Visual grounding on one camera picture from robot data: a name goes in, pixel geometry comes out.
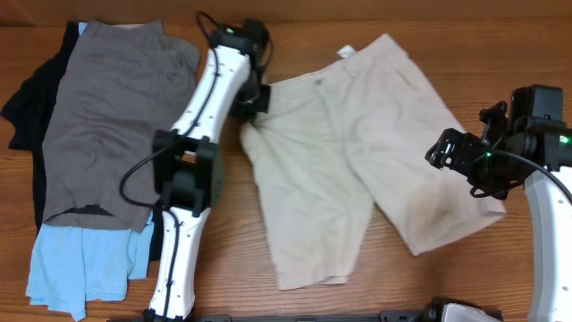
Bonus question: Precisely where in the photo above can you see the grey shorts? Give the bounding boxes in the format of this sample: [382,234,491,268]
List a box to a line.
[43,21,200,232]

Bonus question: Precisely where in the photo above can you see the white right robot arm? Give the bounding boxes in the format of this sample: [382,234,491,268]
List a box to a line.
[425,128,571,321]

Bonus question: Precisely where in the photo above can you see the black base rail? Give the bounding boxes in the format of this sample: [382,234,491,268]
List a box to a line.
[106,309,505,322]

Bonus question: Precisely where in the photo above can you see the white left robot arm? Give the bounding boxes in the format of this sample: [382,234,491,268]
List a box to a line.
[141,20,273,321]

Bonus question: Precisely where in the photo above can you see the black garment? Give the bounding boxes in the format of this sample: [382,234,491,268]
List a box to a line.
[0,21,164,263]

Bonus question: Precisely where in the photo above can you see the beige khaki shorts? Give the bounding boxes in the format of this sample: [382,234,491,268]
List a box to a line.
[240,35,506,290]

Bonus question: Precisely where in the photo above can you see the light blue garment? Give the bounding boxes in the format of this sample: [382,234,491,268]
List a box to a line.
[26,220,155,321]

